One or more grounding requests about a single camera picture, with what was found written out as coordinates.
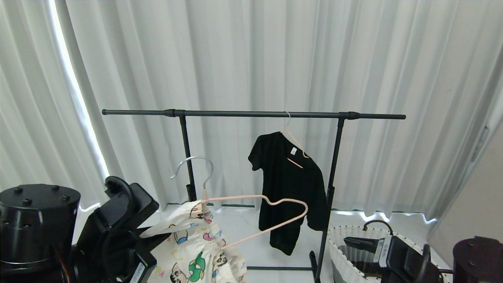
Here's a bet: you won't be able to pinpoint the cream printed garment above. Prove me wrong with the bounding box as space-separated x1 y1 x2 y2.
140 200 248 283

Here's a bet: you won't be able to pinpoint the white laundry basket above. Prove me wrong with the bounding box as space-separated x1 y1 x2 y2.
327 220 450 283

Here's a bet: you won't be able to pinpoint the pink clothes hanger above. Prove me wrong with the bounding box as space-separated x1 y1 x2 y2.
170 156 309 250
280 111 311 169

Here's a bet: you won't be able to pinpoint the black garment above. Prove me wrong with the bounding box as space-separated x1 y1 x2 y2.
248 132 329 256

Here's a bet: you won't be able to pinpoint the black clothes rack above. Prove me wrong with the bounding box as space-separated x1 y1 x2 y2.
102 109 406 283

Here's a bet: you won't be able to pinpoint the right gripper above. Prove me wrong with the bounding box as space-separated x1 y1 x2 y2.
344 235 395 272

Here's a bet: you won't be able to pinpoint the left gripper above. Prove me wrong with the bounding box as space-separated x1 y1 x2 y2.
73 232 158 283

